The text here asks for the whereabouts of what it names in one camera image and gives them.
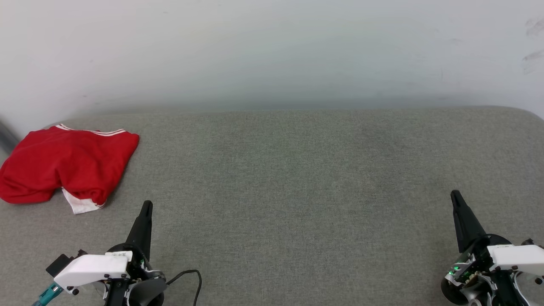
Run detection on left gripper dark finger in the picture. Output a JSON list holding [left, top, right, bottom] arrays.
[[125, 200, 153, 261]]

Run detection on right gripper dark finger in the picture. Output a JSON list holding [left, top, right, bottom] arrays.
[[450, 190, 487, 254]]

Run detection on red basketball jersey white sleeves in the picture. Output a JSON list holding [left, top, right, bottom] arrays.
[[0, 124, 140, 215]]

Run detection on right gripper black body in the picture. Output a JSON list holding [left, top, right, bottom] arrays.
[[440, 234, 517, 306]]

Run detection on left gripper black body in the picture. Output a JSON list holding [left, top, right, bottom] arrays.
[[104, 243, 167, 306]]

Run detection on teal cable connector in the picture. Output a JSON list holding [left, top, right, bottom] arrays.
[[32, 282, 64, 306]]

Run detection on thin black cable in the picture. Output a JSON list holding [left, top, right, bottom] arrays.
[[167, 269, 202, 306]]

